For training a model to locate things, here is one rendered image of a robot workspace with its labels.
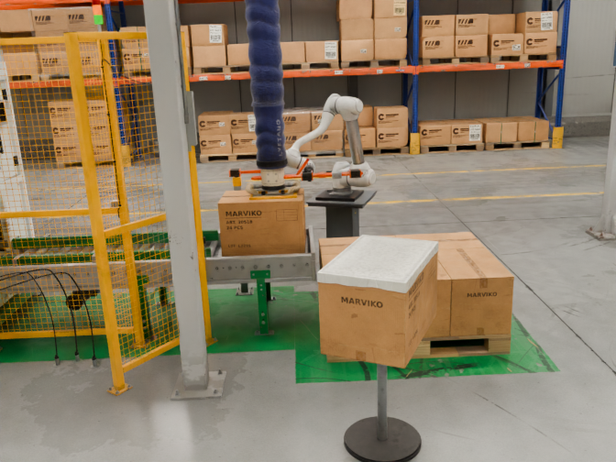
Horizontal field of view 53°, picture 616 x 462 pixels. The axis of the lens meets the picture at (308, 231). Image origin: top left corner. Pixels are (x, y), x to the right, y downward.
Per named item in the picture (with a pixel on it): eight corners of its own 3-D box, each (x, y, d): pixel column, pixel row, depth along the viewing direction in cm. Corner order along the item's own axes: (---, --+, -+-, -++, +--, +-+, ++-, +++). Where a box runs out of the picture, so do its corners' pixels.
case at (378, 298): (363, 304, 336) (362, 234, 325) (436, 314, 320) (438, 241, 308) (320, 354, 283) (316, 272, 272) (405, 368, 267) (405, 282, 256)
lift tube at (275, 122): (256, 170, 436) (245, 15, 406) (258, 164, 457) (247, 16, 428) (287, 168, 436) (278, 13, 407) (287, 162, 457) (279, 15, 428)
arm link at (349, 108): (357, 181, 526) (379, 183, 513) (347, 189, 515) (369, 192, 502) (343, 93, 492) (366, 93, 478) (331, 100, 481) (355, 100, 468)
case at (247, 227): (222, 257, 444) (217, 203, 433) (229, 240, 483) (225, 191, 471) (304, 254, 443) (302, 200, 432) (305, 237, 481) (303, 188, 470)
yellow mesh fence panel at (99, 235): (116, 396, 372) (65, 31, 313) (106, 391, 378) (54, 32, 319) (218, 340, 439) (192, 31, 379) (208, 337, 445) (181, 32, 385)
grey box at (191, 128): (160, 147, 346) (155, 93, 338) (162, 146, 351) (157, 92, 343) (196, 145, 346) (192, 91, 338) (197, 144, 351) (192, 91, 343)
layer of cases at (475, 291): (326, 342, 398) (324, 284, 387) (320, 286, 494) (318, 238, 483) (511, 334, 400) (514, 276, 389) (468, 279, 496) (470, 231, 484)
